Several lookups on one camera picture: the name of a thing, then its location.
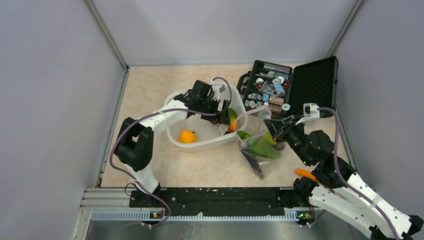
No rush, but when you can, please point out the orange marker pen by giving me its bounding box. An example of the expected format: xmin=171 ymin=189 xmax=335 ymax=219
xmin=295 ymin=168 xmax=320 ymax=184

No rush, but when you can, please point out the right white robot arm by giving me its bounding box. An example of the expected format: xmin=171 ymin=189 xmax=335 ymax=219
xmin=263 ymin=116 xmax=424 ymax=240

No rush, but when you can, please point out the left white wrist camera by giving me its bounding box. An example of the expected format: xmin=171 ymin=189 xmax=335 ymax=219
xmin=211 ymin=83 xmax=225 ymax=112

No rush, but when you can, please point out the clear zip top bag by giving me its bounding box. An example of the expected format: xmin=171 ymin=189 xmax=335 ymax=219
xmin=234 ymin=105 xmax=285 ymax=180

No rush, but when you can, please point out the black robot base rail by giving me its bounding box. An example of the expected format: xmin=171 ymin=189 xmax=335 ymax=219
xmin=129 ymin=187 xmax=312 ymax=217

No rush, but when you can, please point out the purple toy eggplant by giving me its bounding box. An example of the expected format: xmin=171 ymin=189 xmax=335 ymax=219
xmin=240 ymin=149 xmax=264 ymax=179

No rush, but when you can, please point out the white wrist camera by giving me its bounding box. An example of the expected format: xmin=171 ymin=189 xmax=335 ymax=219
xmin=211 ymin=83 xmax=225 ymax=112
xmin=295 ymin=103 xmax=321 ymax=126

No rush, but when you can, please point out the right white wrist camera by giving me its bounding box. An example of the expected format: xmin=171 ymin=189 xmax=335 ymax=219
xmin=295 ymin=103 xmax=321 ymax=126

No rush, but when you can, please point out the orange toy bell pepper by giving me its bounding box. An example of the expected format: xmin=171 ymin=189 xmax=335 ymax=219
xmin=177 ymin=129 xmax=198 ymax=144

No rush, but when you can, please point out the black poker chip case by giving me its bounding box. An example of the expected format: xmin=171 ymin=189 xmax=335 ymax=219
xmin=236 ymin=56 xmax=339 ymax=119

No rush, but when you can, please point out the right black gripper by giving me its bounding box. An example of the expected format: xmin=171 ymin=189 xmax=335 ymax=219
xmin=263 ymin=114 xmax=312 ymax=166

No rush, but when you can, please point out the green toy lime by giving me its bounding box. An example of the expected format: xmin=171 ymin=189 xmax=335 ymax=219
xmin=263 ymin=131 xmax=277 ymax=146

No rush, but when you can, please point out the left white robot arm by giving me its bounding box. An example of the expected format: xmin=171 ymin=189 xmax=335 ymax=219
xmin=109 ymin=77 xmax=233 ymax=207

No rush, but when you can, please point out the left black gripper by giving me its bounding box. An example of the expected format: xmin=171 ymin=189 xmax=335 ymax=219
xmin=198 ymin=96 xmax=230 ymax=126

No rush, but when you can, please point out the green toy leaf vegetable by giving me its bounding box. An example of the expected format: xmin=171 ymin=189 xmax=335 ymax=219
xmin=237 ymin=130 xmax=281 ymax=159

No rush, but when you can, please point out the green orange toy mango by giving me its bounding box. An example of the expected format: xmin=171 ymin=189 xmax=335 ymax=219
xmin=227 ymin=107 xmax=238 ymax=132

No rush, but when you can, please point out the loose white poker chip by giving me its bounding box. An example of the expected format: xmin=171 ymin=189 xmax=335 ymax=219
xmin=281 ymin=103 xmax=291 ymax=112

